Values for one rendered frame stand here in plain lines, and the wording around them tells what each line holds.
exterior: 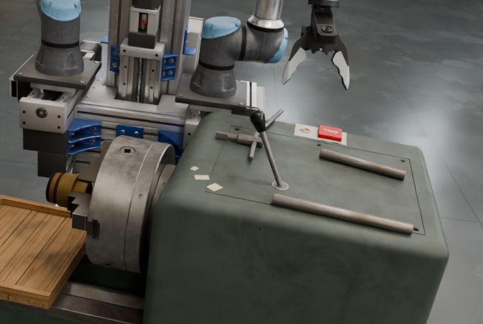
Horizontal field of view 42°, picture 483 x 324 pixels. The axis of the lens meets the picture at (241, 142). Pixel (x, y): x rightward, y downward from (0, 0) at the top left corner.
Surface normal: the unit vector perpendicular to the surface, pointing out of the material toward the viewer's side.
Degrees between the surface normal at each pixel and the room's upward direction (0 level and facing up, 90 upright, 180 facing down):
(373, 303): 90
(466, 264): 0
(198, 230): 90
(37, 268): 0
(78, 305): 0
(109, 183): 45
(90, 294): 30
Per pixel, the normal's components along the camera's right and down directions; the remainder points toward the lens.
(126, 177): 0.03, -0.47
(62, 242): 0.14, -0.89
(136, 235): -0.12, 0.27
